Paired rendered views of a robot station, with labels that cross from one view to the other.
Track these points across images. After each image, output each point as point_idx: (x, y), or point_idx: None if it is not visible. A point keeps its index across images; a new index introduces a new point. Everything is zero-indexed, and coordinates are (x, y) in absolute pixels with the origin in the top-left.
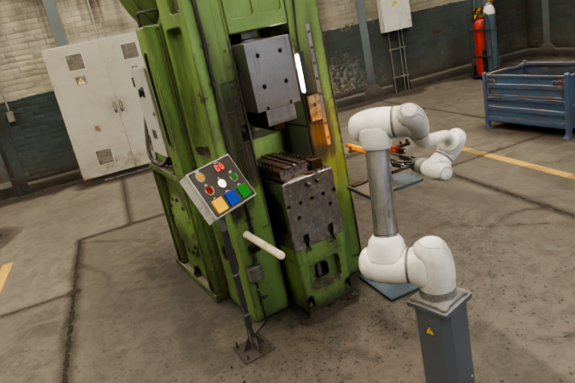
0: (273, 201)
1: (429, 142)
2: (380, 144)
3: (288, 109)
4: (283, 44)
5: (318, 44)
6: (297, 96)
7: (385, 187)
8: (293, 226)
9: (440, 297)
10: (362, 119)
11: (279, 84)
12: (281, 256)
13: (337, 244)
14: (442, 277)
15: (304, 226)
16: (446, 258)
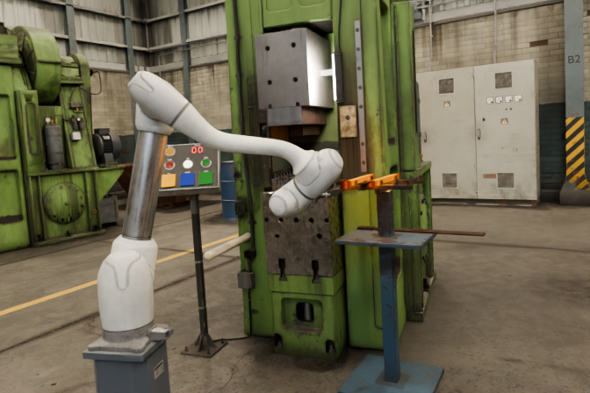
0: None
1: (205, 139)
2: (136, 123)
3: (293, 111)
4: (298, 38)
5: (370, 46)
6: (305, 99)
7: (133, 176)
8: (268, 243)
9: (102, 330)
10: None
11: (286, 82)
12: (206, 255)
13: (321, 291)
14: (100, 303)
15: (281, 248)
16: (106, 280)
